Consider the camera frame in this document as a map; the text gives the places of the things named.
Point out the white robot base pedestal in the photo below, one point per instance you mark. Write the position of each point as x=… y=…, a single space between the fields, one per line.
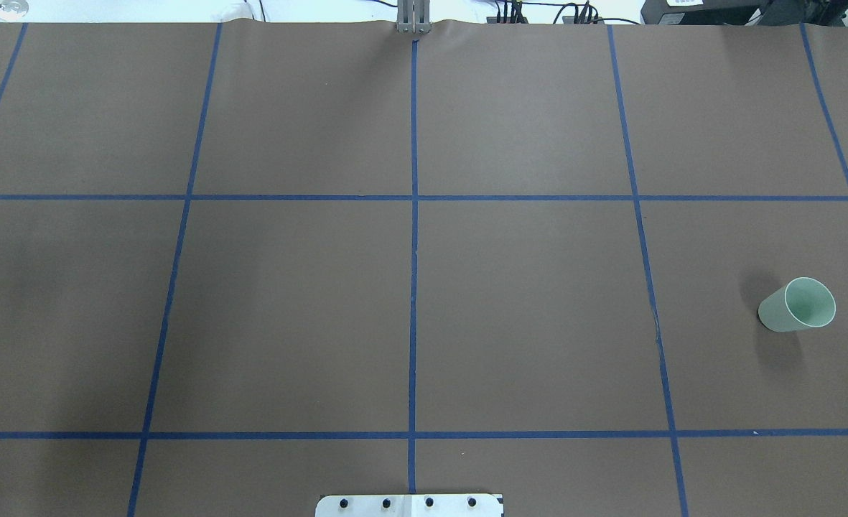
x=440 y=504

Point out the clear tape roll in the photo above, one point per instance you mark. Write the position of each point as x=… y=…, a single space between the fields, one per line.
x=13 y=10

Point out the green plastic cup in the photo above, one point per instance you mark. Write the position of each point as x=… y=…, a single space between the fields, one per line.
x=801 y=304

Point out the aluminium frame post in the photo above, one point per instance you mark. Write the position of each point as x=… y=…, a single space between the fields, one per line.
x=413 y=16

